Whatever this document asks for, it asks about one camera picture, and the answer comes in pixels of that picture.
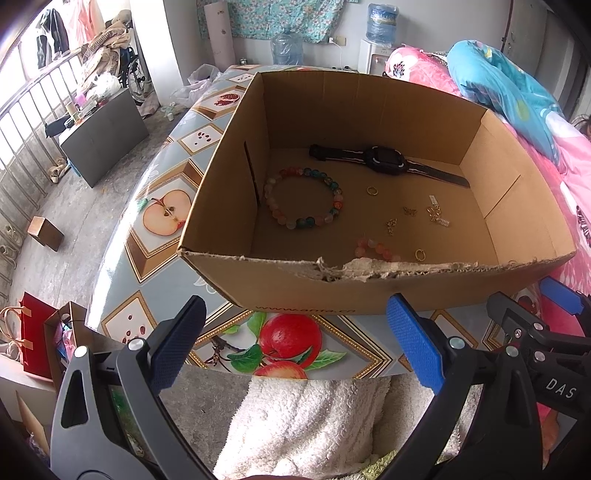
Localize pair of beige slippers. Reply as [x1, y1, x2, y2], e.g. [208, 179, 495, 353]
[48, 157, 70, 184]

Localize grey door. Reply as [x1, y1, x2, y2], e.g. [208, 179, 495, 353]
[501, 0, 548, 54]

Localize red gift bag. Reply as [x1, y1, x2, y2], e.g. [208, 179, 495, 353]
[0, 292, 58, 377]

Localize hanging clothes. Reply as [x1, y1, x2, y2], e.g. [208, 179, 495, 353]
[36, 0, 102, 58]

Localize white plastic bag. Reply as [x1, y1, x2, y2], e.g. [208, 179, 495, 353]
[171, 64, 221, 104]

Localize metal railing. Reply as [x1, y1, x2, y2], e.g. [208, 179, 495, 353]
[0, 46, 88, 287]

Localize teal floral wall cloth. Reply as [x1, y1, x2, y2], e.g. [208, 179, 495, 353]
[198, 0, 347, 44]

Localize multicolour bead bracelet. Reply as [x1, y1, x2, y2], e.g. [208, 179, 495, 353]
[263, 166, 346, 230]

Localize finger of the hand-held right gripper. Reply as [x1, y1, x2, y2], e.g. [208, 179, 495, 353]
[487, 292, 590, 371]
[540, 276, 583, 315]

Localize brown paper bag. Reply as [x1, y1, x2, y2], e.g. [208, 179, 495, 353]
[44, 301, 90, 393]

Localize wheelchair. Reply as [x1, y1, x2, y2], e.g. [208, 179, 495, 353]
[120, 44, 151, 104]

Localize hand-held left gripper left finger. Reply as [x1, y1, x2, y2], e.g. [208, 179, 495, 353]
[50, 295, 219, 480]

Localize grey cabinet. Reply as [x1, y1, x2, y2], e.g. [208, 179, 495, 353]
[59, 88, 151, 188]

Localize black cloth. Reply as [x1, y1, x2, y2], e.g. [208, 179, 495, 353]
[45, 117, 77, 138]

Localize brown cardboard box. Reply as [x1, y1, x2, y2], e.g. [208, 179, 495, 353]
[177, 65, 577, 317]

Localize white fluffy towel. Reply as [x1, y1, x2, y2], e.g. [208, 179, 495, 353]
[212, 376, 393, 480]

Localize pink orange bead bracelet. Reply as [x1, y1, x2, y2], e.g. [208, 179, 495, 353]
[355, 237, 402, 261]

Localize clear water jug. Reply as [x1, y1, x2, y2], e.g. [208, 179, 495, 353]
[271, 27, 304, 66]

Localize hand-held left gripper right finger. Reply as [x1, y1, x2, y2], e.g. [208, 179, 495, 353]
[386, 293, 542, 480]

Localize pile of clothes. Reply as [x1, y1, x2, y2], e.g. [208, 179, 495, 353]
[81, 9, 134, 88]

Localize white water dispenser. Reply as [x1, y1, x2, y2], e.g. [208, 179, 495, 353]
[358, 39, 393, 77]

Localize pink floral blanket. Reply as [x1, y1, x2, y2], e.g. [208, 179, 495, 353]
[383, 45, 591, 361]

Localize small brown box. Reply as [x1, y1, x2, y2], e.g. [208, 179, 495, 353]
[27, 216, 65, 252]

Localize blue patterned quilt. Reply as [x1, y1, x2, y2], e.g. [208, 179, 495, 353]
[447, 41, 566, 167]

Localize black strap watch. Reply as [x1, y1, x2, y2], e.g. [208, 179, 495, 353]
[308, 144, 471, 189]

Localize blue water bottle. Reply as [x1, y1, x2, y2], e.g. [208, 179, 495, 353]
[367, 4, 399, 46]

